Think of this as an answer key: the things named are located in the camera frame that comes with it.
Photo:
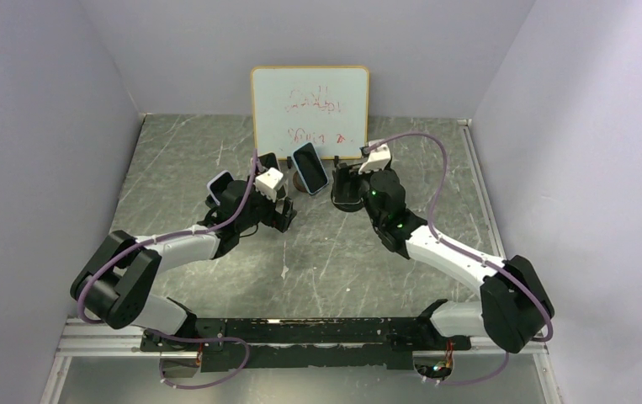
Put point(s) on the yellow framed whiteboard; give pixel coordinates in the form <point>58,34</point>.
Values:
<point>326,106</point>

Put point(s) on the black round phone stand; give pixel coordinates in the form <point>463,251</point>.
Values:
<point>349,186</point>

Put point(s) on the lilac case phone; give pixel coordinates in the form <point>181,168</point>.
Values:
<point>216,186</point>

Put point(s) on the blue case phone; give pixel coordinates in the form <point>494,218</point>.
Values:
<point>310,168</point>

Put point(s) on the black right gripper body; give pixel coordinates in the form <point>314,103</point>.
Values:
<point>366,181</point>

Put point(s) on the wooden round phone stand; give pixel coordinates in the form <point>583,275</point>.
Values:
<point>299,183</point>

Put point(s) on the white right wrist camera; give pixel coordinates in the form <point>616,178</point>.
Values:
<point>379,157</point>

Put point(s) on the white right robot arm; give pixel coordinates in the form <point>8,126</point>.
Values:
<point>512,305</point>

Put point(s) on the beige pink case phone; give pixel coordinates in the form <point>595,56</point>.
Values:
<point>266,162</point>

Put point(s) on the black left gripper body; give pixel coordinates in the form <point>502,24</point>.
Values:
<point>262,209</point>

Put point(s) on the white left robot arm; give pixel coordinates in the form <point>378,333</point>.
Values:
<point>114,287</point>

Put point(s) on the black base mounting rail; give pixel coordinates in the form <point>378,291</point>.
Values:
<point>397,343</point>

